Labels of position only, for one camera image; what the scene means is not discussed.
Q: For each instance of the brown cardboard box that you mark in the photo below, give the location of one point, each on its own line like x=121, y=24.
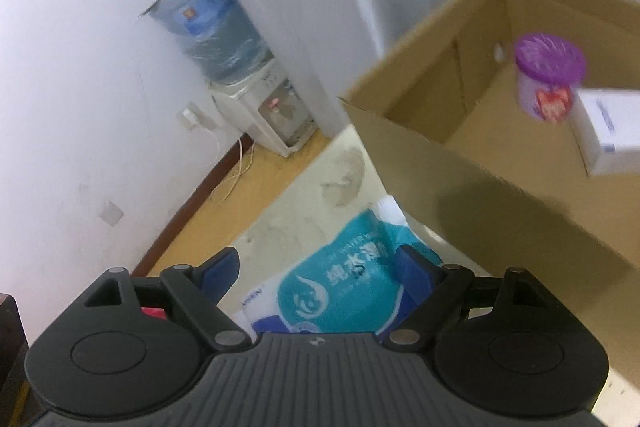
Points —
x=440, y=121

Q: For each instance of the white wall plug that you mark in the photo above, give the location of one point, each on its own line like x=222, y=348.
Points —
x=192, y=118

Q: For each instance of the blue wet wipes pack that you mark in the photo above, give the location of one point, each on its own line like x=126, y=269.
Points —
x=350, y=285

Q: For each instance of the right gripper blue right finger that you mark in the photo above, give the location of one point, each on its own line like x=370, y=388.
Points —
x=438, y=292

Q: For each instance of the blue water jug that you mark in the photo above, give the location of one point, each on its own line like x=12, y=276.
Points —
x=217, y=35

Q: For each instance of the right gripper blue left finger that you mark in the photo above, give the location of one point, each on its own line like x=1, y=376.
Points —
x=195, y=293

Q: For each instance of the white water dispenser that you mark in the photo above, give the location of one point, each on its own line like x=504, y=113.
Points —
x=266, y=106

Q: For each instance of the purple air freshener jar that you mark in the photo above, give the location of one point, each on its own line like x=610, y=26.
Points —
x=550, y=70

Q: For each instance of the white carton box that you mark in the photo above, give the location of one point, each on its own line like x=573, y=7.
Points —
x=606, y=127

